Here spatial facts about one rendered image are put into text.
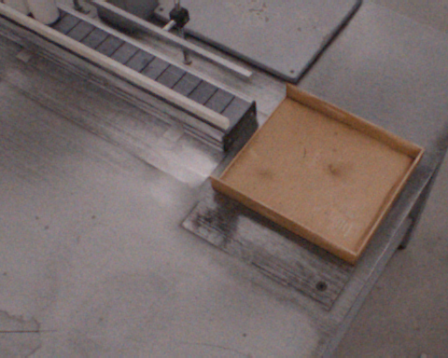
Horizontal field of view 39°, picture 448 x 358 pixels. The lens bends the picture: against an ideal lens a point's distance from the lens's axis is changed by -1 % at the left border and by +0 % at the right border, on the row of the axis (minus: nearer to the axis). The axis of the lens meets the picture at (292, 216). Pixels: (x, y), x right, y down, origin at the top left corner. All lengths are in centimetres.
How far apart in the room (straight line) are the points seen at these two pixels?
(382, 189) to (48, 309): 61
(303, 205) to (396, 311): 90
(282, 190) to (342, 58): 35
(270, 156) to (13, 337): 54
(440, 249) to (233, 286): 113
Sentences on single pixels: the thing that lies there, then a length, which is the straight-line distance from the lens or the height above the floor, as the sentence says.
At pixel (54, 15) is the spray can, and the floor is 90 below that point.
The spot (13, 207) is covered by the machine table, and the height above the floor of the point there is 83.
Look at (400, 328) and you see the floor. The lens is 195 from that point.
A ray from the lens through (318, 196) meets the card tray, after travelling 114.
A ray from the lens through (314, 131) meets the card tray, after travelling 122.
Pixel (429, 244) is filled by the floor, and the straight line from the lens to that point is 208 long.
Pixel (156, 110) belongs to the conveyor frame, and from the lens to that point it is 125.
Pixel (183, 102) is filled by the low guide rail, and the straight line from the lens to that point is 117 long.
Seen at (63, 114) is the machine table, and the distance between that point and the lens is 132.
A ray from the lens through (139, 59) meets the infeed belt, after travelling 131.
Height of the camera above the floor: 181
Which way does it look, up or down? 61 degrees down
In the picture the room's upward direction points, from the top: 2 degrees clockwise
